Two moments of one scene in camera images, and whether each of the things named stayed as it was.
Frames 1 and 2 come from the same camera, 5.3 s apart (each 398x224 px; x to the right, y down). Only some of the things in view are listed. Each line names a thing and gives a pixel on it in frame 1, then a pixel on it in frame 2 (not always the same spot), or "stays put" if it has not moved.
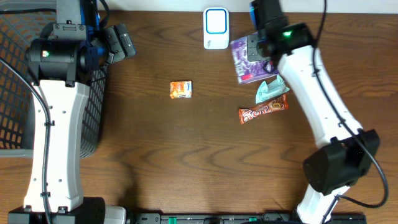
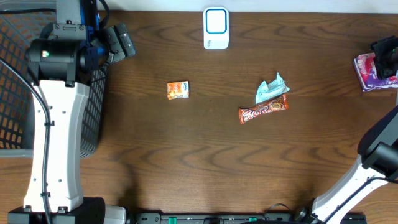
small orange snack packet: [180, 89] stays put
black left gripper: [119, 43] stays put
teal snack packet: [271, 90] stays put
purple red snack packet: [247, 70] -> [365, 68]
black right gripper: [252, 55] -> [383, 48]
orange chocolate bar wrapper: [248, 112] stays put
